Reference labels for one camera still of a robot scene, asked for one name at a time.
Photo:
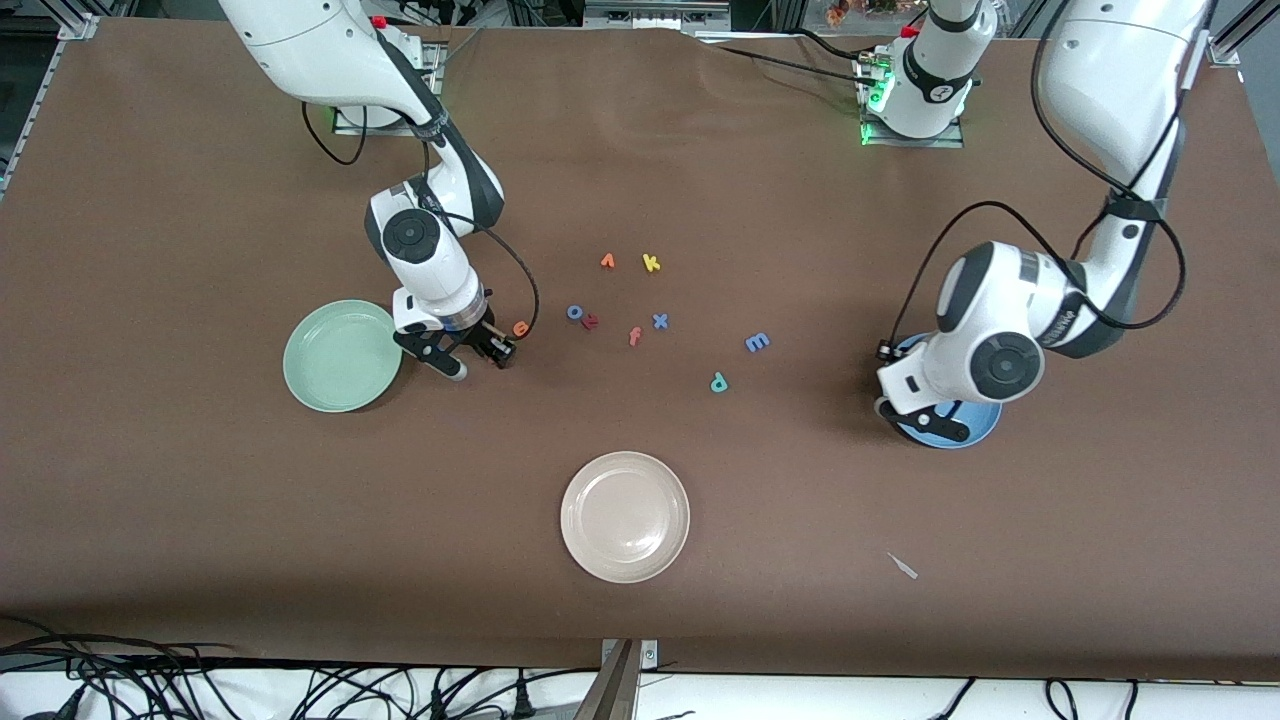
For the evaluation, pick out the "grey tape scrap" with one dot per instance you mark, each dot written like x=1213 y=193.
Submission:
x=903 y=566

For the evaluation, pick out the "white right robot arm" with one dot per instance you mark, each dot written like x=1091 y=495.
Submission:
x=430 y=250

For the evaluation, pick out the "beige plate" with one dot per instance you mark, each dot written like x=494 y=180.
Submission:
x=625 y=517

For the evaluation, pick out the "orange artificial flowers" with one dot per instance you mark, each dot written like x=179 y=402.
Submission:
x=860 y=10

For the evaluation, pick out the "blue plate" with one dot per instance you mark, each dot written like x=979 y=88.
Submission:
x=985 y=420

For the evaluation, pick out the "grey metal camera pole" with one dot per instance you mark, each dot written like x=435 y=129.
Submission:
x=615 y=690

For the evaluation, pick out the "aluminium frame profile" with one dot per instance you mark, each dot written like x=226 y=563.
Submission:
x=655 y=15

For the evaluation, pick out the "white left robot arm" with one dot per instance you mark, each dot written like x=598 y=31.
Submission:
x=1000 y=300

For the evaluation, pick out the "aluminium table rail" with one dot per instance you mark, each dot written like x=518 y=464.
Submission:
x=78 y=28
x=1225 y=50

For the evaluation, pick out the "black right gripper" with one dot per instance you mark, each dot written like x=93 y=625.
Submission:
x=483 y=341

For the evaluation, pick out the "teal foam letter p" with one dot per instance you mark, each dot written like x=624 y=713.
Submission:
x=718 y=383

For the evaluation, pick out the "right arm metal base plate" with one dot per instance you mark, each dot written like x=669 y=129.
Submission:
x=345 y=127

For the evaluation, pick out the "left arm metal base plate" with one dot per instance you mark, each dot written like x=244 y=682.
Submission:
x=950 y=140

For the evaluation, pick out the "blue foam letter m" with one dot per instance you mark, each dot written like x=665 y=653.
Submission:
x=757 y=342

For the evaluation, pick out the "brown table cover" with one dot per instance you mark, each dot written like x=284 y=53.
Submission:
x=800 y=500

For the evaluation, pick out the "green plate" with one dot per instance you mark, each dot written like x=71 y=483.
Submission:
x=340 y=356

